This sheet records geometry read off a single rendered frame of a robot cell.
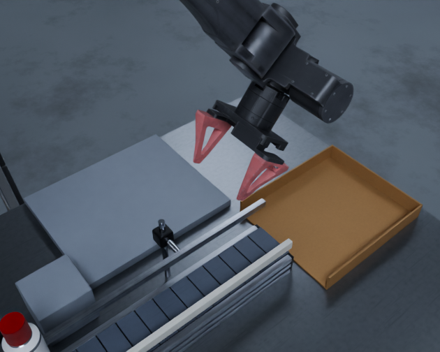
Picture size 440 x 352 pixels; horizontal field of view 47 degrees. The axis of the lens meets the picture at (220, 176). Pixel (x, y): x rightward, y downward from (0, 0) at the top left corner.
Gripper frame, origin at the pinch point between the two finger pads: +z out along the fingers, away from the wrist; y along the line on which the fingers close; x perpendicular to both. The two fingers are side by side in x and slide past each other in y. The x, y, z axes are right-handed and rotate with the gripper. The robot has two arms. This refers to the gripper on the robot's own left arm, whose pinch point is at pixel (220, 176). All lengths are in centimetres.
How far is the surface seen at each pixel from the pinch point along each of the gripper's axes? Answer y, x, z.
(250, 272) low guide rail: 2.6, 20.5, 16.7
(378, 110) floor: -74, 213, -21
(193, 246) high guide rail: -5.6, 12.5, 17.3
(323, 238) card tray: 2.5, 42.5, 9.2
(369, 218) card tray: 5, 52, 2
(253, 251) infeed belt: -2.3, 27.0, 16.0
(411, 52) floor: -99, 265, -62
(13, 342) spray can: -2.0, -18.8, 29.7
